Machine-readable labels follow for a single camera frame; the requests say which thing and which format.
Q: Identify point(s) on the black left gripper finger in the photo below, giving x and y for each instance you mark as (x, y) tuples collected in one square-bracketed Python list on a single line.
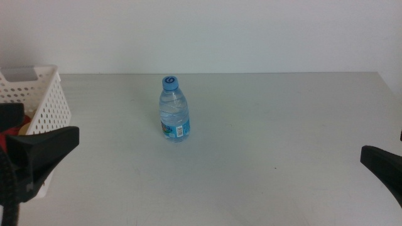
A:
[(11, 114), (41, 150)]

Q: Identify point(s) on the yellow tea bottle green label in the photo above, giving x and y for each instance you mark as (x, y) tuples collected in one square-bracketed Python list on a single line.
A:
[(25, 128)]

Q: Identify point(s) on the red soda can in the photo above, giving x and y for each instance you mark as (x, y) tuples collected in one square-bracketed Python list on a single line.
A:
[(2, 139)]

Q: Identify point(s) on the clear water bottle blue cap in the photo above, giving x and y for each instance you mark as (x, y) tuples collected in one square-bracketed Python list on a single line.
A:
[(174, 113)]

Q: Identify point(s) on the white perforated plastic basket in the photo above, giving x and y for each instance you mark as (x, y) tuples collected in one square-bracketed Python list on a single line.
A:
[(47, 103)]

